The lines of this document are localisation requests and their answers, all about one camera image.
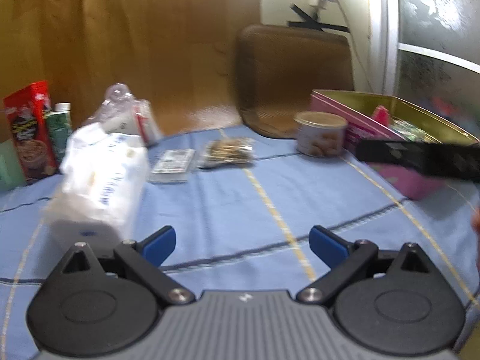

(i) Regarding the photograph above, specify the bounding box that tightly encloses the plastic bag of paper cups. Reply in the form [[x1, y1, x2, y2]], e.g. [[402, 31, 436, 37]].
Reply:
[[92, 82, 164, 147]]

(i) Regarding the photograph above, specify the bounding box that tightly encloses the white frosted glass door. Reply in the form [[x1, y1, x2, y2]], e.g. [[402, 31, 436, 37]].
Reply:
[[369, 0, 480, 128]]

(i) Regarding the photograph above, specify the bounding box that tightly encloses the black tape cross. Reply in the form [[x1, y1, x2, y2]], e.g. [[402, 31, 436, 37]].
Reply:
[[289, 4, 351, 34]]

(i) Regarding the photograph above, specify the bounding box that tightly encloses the pink tin box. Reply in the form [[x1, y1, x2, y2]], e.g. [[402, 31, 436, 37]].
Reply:
[[309, 89, 480, 200]]

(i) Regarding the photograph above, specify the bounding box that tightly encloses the blue tablecloth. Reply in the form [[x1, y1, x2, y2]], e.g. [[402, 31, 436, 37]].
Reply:
[[0, 125, 480, 360]]

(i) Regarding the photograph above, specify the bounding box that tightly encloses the round container with cream lid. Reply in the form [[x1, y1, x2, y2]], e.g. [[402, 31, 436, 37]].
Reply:
[[293, 111, 348, 157]]

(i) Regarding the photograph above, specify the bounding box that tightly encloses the green plastic cup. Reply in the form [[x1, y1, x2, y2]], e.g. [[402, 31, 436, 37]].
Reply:
[[0, 140, 27, 192]]

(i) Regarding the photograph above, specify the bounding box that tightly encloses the small flat packet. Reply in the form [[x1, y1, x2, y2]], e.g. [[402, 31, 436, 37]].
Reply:
[[148, 149, 196, 184]]

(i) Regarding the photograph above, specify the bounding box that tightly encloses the red snack box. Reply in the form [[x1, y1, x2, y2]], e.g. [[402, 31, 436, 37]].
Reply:
[[4, 80, 61, 184]]

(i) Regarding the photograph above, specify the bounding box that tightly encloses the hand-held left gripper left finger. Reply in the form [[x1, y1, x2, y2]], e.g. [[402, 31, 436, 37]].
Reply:
[[56, 226, 196, 304]]

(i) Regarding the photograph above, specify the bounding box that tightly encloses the green carton with white cap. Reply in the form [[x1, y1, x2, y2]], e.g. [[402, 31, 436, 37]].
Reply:
[[47, 103, 74, 166]]

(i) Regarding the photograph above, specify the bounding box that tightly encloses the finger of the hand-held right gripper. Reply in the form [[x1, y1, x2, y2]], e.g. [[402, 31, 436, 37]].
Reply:
[[355, 139, 480, 184]]

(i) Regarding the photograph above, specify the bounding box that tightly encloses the large white tissue pack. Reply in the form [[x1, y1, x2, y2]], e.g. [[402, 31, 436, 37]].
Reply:
[[45, 122, 149, 248]]

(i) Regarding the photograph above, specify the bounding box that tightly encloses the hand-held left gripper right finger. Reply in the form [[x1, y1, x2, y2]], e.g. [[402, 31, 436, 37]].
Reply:
[[296, 226, 441, 304]]

